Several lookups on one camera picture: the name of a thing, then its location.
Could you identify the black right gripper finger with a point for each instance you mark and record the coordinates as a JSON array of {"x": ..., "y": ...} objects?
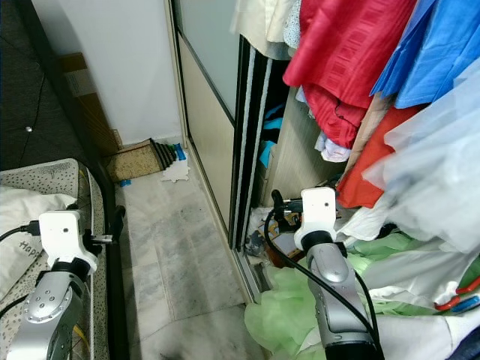
[{"x": 278, "y": 204}]

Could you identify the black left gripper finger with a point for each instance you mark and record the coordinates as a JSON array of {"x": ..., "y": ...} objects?
[{"x": 118, "y": 221}]

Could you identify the white pillow with green tree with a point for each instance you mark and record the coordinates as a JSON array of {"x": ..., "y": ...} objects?
[{"x": 22, "y": 217}]

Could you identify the orange toy board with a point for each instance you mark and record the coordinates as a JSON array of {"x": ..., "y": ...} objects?
[{"x": 281, "y": 244}]

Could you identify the blue tape piece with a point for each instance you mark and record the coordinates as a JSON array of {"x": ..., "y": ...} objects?
[
  {"x": 178, "y": 152},
  {"x": 124, "y": 182}
]

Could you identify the turquoise garment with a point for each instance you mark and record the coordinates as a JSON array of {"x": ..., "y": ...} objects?
[{"x": 270, "y": 150}]

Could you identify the black framed sliding door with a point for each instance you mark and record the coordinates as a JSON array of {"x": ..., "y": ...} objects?
[{"x": 247, "y": 150}]

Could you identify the brown door mat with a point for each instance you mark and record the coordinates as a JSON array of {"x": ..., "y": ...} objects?
[{"x": 135, "y": 160}]

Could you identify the light wooden wardrobe shelf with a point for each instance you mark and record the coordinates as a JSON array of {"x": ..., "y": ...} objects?
[{"x": 300, "y": 142}]

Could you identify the pale lavender garment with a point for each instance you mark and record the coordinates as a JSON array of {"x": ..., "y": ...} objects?
[{"x": 334, "y": 148}]

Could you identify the grey quilted mattress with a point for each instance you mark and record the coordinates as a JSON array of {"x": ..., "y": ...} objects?
[{"x": 45, "y": 174}]

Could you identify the beige frosted wardrobe door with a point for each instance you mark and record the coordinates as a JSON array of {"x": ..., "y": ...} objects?
[{"x": 206, "y": 135}]

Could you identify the orange cloth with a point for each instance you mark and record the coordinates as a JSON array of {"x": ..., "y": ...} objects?
[{"x": 375, "y": 157}]

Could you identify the light green cloth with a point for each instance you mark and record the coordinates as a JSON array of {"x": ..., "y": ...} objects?
[{"x": 285, "y": 315}]

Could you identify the translucent white plastic bag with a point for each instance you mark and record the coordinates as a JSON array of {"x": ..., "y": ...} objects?
[{"x": 435, "y": 180}]

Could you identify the white fabric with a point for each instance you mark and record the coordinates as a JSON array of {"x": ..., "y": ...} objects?
[{"x": 412, "y": 330}]

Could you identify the red hanging cloth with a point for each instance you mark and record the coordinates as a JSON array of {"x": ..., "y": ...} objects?
[{"x": 352, "y": 52}]

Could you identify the white dotted cloth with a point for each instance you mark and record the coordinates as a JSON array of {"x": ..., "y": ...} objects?
[{"x": 292, "y": 26}]

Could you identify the cream hanging cloth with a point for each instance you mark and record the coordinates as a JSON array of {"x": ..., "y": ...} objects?
[{"x": 259, "y": 26}]

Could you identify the red plastic item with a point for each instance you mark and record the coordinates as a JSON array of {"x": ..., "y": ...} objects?
[{"x": 457, "y": 291}]

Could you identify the blue hanging cloth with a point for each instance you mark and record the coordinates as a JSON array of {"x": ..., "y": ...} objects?
[{"x": 435, "y": 52}]

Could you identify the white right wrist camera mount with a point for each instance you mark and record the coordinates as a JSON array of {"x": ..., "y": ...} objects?
[{"x": 319, "y": 210}]

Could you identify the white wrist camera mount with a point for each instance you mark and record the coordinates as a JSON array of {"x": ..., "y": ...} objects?
[
  {"x": 61, "y": 236},
  {"x": 319, "y": 210}
]

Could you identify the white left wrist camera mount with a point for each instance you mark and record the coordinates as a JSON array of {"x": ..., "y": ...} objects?
[{"x": 61, "y": 236}]

